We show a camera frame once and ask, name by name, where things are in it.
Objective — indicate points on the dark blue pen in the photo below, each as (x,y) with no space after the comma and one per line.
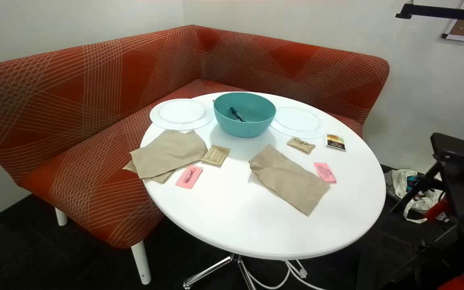
(236,113)

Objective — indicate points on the teal plastic bowl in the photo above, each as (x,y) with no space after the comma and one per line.
(243,129)

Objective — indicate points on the small brown sugar packet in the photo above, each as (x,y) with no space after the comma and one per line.
(215,154)
(302,145)

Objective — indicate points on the pink sweetener packet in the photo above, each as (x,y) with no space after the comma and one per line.
(325,171)
(189,177)

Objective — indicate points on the white round plate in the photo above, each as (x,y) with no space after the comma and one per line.
(299,121)
(181,113)

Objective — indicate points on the brown paper napkin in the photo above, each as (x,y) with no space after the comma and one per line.
(162,177)
(289,179)
(168,153)

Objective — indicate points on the black orange tea packet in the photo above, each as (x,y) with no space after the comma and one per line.
(336,142)

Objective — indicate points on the orange patterned corner sofa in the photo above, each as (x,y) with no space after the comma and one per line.
(81,96)

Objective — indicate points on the white bag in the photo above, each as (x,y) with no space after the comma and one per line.
(399,183)

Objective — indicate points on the black robot mounting stand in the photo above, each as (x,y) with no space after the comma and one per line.
(458,154)

